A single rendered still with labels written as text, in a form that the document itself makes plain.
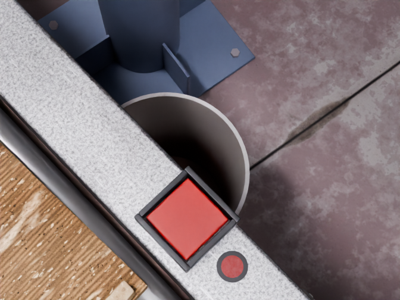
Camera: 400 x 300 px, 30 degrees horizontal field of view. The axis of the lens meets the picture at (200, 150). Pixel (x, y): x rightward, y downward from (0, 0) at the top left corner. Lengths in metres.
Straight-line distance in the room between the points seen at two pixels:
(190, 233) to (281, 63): 1.10
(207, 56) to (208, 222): 1.07
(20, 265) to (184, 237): 0.16
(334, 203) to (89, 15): 0.73
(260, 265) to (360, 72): 1.12
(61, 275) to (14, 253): 0.05
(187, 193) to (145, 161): 0.06
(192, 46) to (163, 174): 1.04
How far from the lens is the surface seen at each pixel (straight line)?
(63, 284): 0.74
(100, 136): 0.79
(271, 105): 1.77
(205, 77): 1.77
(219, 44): 1.80
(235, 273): 0.76
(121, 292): 0.71
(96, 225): 0.76
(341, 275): 1.71
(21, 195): 0.76
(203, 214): 0.75
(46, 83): 0.81
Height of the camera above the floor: 1.67
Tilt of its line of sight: 75 degrees down
